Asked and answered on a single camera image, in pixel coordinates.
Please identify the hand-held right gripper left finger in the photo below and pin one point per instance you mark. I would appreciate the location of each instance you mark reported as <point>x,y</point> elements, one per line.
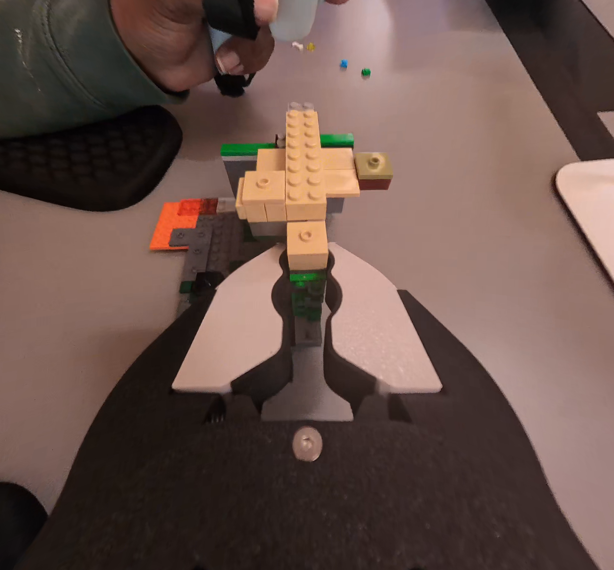
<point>230,330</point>

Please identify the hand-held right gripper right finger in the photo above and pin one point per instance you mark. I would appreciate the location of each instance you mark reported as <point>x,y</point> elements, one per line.
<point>383,330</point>

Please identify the brick building model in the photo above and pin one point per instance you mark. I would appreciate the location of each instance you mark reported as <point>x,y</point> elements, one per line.
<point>302,171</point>

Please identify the person's left forearm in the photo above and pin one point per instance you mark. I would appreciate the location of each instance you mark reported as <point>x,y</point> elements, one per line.
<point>62,61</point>

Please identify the black mesh office chair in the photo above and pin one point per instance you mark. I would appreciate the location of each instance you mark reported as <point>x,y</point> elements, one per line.
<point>86,162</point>

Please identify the white book stand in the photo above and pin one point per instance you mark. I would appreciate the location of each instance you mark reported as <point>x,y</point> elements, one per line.
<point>590,210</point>

